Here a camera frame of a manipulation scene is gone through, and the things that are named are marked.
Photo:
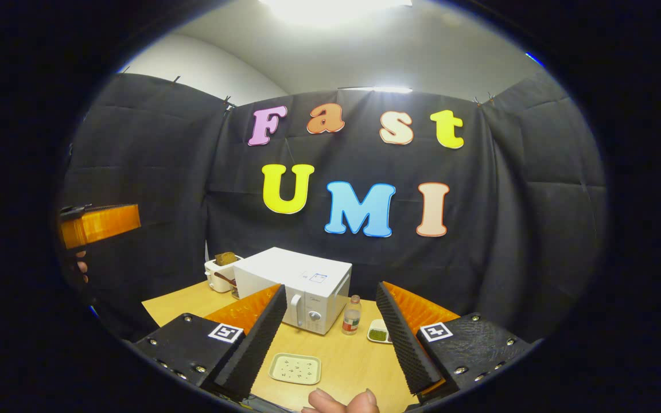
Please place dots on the white microwave oven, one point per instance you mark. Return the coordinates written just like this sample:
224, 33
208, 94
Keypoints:
284, 269

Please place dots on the white toaster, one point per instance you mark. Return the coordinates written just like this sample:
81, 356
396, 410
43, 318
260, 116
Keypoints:
218, 275

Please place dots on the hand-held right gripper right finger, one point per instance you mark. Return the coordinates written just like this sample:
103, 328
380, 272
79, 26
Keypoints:
405, 350

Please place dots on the clear plastic bottle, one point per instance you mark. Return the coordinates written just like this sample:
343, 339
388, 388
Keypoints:
352, 318

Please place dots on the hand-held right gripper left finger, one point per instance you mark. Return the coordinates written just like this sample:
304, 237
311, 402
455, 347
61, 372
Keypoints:
256, 350

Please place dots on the large ceiling light panel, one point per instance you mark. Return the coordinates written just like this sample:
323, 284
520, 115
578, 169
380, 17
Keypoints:
330, 11

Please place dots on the white rectangular plate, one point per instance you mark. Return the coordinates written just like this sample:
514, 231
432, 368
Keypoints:
296, 368

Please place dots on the black backdrop cloth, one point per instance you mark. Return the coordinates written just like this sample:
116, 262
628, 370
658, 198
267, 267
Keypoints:
164, 172

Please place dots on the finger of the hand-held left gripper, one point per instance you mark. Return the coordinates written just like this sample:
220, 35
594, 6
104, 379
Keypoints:
104, 223

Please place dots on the white compartment tray with grains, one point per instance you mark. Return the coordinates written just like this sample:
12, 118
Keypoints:
377, 332

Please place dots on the brown bread slice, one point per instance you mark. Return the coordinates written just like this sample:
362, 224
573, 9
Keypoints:
226, 258

